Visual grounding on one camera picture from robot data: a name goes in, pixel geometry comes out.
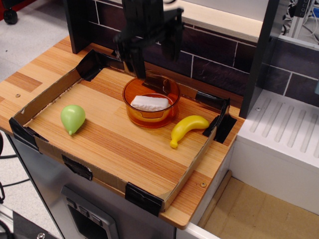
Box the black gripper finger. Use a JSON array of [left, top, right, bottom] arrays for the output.
[[160, 15, 184, 62], [117, 43, 146, 79]]

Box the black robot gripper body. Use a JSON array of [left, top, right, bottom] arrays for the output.
[[114, 0, 184, 50]]

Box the white orange toy sushi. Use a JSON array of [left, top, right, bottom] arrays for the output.
[[131, 96, 170, 112]]

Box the orange transparent plastic pot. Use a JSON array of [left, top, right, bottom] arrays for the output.
[[122, 73, 180, 128]]

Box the cardboard fence with black tape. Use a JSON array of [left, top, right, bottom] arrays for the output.
[[9, 50, 240, 215]]

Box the yellow toy banana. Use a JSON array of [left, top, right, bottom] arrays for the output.
[[170, 115, 210, 148]]

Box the green toy pear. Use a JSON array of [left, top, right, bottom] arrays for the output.
[[60, 105, 86, 135]]

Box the black caster wheel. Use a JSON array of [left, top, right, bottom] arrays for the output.
[[3, 8, 18, 25]]

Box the silver toy oven front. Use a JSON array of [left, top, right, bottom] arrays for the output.
[[7, 135, 176, 239]]

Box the dark grey left post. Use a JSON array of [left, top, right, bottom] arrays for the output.
[[63, 0, 97, 54]]

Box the dark grey vertical post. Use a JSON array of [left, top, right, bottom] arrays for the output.
[[239, 0, 289, 119]]

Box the black floor cable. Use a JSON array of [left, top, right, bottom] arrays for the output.
[[0, 131, 30, 205]]

